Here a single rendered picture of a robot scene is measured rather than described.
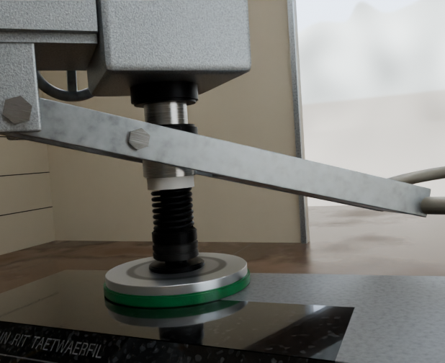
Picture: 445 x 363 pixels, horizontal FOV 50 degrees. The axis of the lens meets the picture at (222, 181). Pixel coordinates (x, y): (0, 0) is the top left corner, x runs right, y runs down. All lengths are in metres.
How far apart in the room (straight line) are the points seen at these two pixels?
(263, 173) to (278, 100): 4.94
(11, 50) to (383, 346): 0.52
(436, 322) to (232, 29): 0.43
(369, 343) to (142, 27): 0.44
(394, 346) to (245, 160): 0.33
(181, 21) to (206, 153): 0.18
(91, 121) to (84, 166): 6.28
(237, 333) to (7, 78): 0.39
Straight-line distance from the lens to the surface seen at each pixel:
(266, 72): 5.71
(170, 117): 0.70
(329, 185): 0.77
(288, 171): 0.73
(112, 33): 0.62
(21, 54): 0.63
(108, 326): 0.60
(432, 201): 0.87
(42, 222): 7.21
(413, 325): 0.56
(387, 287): 0.70
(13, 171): 6.87
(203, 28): 0.65
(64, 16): 0.63
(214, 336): 0.53
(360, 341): 0.52
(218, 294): 0.66
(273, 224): 5.71
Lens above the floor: 1.06
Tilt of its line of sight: 3 degrees down
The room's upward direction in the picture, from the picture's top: 4 degrees counter-clockwise
